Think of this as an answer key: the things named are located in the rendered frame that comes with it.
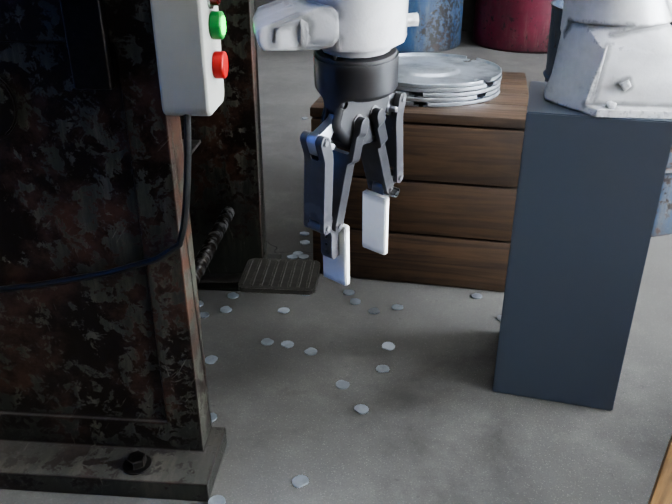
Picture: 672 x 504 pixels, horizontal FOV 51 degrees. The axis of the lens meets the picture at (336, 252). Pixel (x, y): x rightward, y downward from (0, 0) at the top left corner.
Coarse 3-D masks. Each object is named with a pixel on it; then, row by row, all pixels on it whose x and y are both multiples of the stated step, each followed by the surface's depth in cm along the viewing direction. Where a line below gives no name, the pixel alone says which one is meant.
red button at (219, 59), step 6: (216, 54) 73; (222, 54) 73; (216, 60) 73; (222, 60) 73; (216, 66) 73; (222, 66) 73; (216, 72) 73; (222, 72) 73; (216, 78) 74; (222, 78) 74
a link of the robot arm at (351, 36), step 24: (288, 0) 59; (312, 0) 57; (336, 0) 56; (360, 0) 55; (384, 0) 56; (408, 0) 59; (264, 24) 57; (288, 24) 57; (312, 24) 57; (336, 24) 56; (360, 24) 56; (384, 24) 57; (408, 24) 61; (264, 48) 58; (288, 48) 58; (312, 48) 58; (336, 48) 58; (360, 48) 57; (384, 48) 58
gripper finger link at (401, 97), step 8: (400, 96) 68; (400, 104) 69; (392, 112) 69; (400, 112) 69; (392, 120) 69; (400, 120) 70; (392, 128) 70; (400, 128) 70; (392, 136) 70; (400, 136) 71; (392, 144) 71; (400, 144) 71; (392, 152) 72; (400, 152) 72; (392, 160) 72; (400, 160) 72; (400, 168) 73; (400, 176) 73
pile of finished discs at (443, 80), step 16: (400, 64) 146; (416, 64) 143; (432, 64) 143; (448, 64) 143; (464, 64) 146; (480, 64) 146; (496, 64) 143; (400, 80) 134; (416, 80) 134; (432, 80) 134; (448, 80) 133; (464, 80) 133; (480, 80) 137; (496, 80) 135; (416, 96) 133; (432, 96) 129; (448, 96) 129; (464, 96) 133; (480, 96) 133
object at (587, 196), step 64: (576, 128) 90; (640, 128) 88; (576, 192) 94; (640, 192) 92; (512, 256) 100; (576, 256) 98; (640, 256) 95; (512, 320) 105; (576, 320) 102; (512, 384) 110; (576, 384) 107
